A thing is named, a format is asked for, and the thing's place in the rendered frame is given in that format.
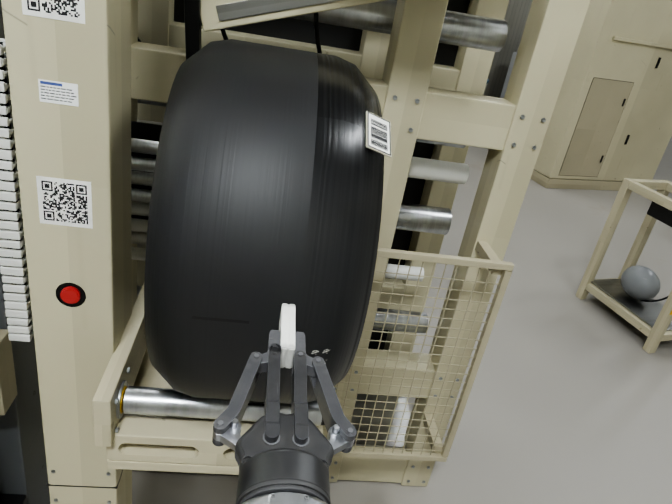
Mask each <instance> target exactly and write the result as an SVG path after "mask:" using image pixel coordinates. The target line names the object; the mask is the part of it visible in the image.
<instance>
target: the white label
mask: <svg viewBox="0 0 672 504"><path fill-rule="evenodd" d="M366 148H369V149H371V150H373V151H376V152H378V153H380V154H383V155H385V156H387V157H390V158H391V157H392V155H391V122H390V121H388V120H385V119H383V118H381V117H379V116H377V115H375V114H373V113H371V112H368V111H366Z"/></svg>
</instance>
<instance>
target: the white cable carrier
mask: <svg viewBox="0 0 672 504"><path fill-rule="evenodd" d="M1 127H2V128H1ZM3 138H4V139H3ZM3 159H5V160H3ZM4 169H5V170H4ZM18 199H20V200H18ZM19 209H21V210H19ZM20 218H22V208H21V197H20V187H19V177H18V167H17V156H16V146H15V136H14V126H13V116H12V105H11V95H10V85H9V75H8V64H7V54H6V44H5V39H3V38H0V247H1V248H0V256H2V257H0V265H2V266H1V267H0V272H1V274H3V276H2V282H3V283H5V284H3V291H5V293H4V294H3V295H4V300H6V301H5V302H4V304H5V308H6V310H5V314H6V317H8V318H7V324H9V325H8V332H9V334H8V336H9V340H11V341H24V342H30V341H31V340H32V337H33V336H34V330H33V320H32V310H31V300H30V290H29V280H28V272H27V271H28V269H27V259H26V249H25V246H23V245H25V238H24V237H22V236H24V228H23V218H22V219H20ZM11 283H12V284H11ZM30 332H31V333H30ZM29 333H30V334H29Z"/></svg>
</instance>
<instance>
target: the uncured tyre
mask: <svg viewBox="0 0 672 504"><path fill-rule="evenodd" d="M366 111H368V112H371V113H373V114H375V115H377V116H379V117H381V118H382V112H381V106H380V102H379V98H378V96H377V93H376V92H375V90H374V89H373V88H372V86H371V85H370V84H369V82H368V81H367V80H366V78H365V77H364V76H363V74H362V73H361V72H360V70H359V69H358V68H357V66H356V65H355V64H353V63H350V62H348V61H346V60H344V59H342V58H340V57H338V56H334V55H328V54H322V53H316V52H309V51H303V50H297V49H291V48H284V47H278V46H272V45H266V44H259V43H253V42H247V41H241V40H234V39H228V40H220V41H212V42H210V43H208V44H207V45H206V46H204V47H203V48H202V49H200V50H199V51H198V52H196V53H195V54H194V55H192V56H191V57H189V58H188V59H187V60H185V61H184V62H183V63H182V64H181V66H180V67H179V69H178V71H177V74H176V76H175V79H174V81H173V84H172V87H171V91H170V94H169V98H168V102H167V106H166V110H165V114H164V118H163V123H162V128H161V133H160V138H159V144H158V150H157V156H156V162H155V169H154V176H153V183H152V191H151V198H150V207H149V217H148V228H147V242H146V258H145V280H144V319H145V336H146V345H147V351H148V356H149V359H150V362H151V364H152V366H153V367H154V368H155V369H156V370H157V371H158V372H159V374H160V375H161V376H162V377H163V378H164V379H165V380H166V381H167V383H168V384H169V385H170V386H171V387H172V388H173V389H174V390H175V391H178V392H180V393H183V394H186V395H189V396H191V397H196V398H210V399H225V400H231V398H232V396H233V394H234V392H235V389H236V387H237V385H238V382H239V380H240V378H241V375H242V373H243V371H244V369H245V366H246V364H247V362H248V359H249V357H250V355H251V353H253V352H260V353H261V354H264V353H266V352H267V351H268V340H269V333H270V331H271V330H279V320H280V313H281V307H282V304H283V303H286V304H288V305H290V304H295V332H304V334H305V343H306V354H307V355H308V356H309V352H310V347H324V346H333V348H332V352H331V356H330V360H329V364H328V365H327V366H326V367H327V370H328V372H329V375H330V378H331V380H332V383H333V386H335V385H336V384H337V383H339V382H340V381H341V380H342V379H343V378H344V377H345V376H346V374H347V373H348V371H349V369H350V367H351V365H352V362H353V360H354V357H355V354H356V352H357V349H358V345H359V342H360V339H361V335H362V331H363V327H364V323H365V319H366V314H367V310H368V305H369V300H370V295H371V289H372V284H373V278H374V271H375V265H376V258H377V250H378V242H379V233H380V224H381V213H382V199H383V182H384V155H383V154H380V153H378V152H376V151H373V150H371V149H369V148H366ZM192 316H197V317H208V318H220V319H231V320H243V321H249V324H246V323H235V322H223V321H212V320H200V319H192Z"/></svg>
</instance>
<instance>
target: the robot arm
mask: <svg viewBox="0 0 672 504"><path fill-rule="evenodd" d="M284 367H286V368H289V369H291V368H292V371H291V375H292V384H291V414H283V413H280V401H279V399H280V368H284ZM262 372H266V384H265V403H264V416H262V417H261V418H259V419H258V420H257V421H256V422H255V423H254V424H253V425H252V426H251V427H250V428H249V429H248V430H247V431H246V432H245V433H244V434H243V435H242V436H241V435H240V434H241V421H242V418H243V416H244V413H245V411H246V408H247V406H248V403H249V401H250V398H251V396H252V393H253V390H254V388H255V385H256V383H257V380H258V378H259V375H260V373H262ZM307 375H308V376H309V379H310V382H311V385H312V388H313V391H314V394H315V397H316V400H317V403H318V406H319V409H320V412H321V415H322V418H323V421H324V424H325V427H326V430H327V432H328V435H327V439H326V437H325V436H324V435H323V434H322V433H321V432H320V430H319V429H318V428H317V427H316V426H315V424H314V423H313V422H312V421H311V420H310V419H308V403H307ZM356 433H357V430H356V429H355V427H354V426H353V425H352V424H351V422H350V421H349V420H348V419H347V418H346V417H345V415H344V413H343V410H342V408H341V405H340V402H339V399H338V397H337V394H336V391H335V389H334V386H333V383H332V380H331V378H330V375H329V372H328V370H327V367H326V364H325V361H324V359H323V358H322V357H319V356H316V357H314V358H312V357H309V356H308V355H307V354H306V343H305V334H304V332H295V304H290V305H288V304H286V303H283V304H282V307H281V313H280V320H279V330H271V331H270V333H269V340H268V351H267V352H266V353H264V354H261V353H260V352H253V353H251V355H250V357H249V359H248V362H247V364H246V366H245V369H244V371H243V373H242V375H241V378H240V380H239V382H238V385H237V387H236V389H235V392H234V394H233V396H232V398H231V401H230V403H229V405H228V408H227V409H226V410H225V411H224V412H223V413H222V414H221V415H220V416H219V417H218V418H217V419H216V420H215V421H214V424H213V437H212V442H213V444H214V445H215V446H219V447H220V446H223V445H224V444H225V445H226V446H228V447H229V448H231V449H232V450H234V451H235V460H236V462H237V464H238V466H239V475H238V486H237V497H236V504H331V501H330V482H329V466H330V465H331V462H332V458H333V455H335V454H337V453H338V452H340V451H342V452H343V453H349V452H350V451H351V450H352V447H353V443H354V440H355V437H356Z"/></svg>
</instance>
